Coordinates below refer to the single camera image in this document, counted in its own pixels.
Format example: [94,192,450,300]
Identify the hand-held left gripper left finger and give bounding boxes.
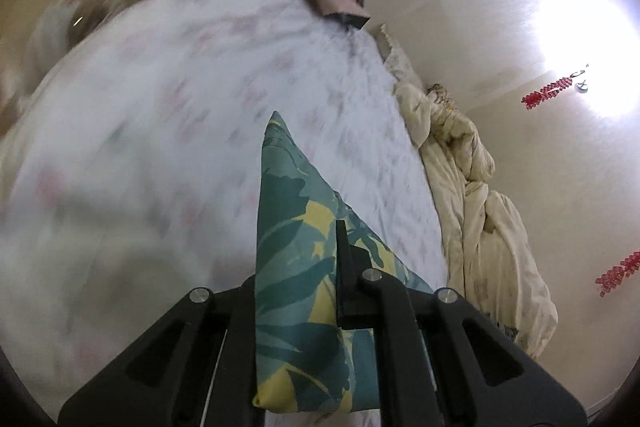
[57,274,266,427]

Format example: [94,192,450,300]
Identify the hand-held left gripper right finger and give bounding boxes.
[336,221,587,427]

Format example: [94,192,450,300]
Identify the green leaf-print pants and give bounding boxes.
[252,111,436,411]

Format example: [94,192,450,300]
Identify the cream duvet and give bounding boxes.
[392,82,559,360]

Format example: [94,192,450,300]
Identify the brown patterned cloth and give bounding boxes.
[429,83,457,114]

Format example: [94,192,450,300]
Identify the red hanging decoration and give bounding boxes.
[521,77,576,110]
[594,250,640,299]

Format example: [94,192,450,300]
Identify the white plastic bag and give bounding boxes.
[24,0,109,78]

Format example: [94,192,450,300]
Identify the metal wall hook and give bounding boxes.
[570,65,592,94]

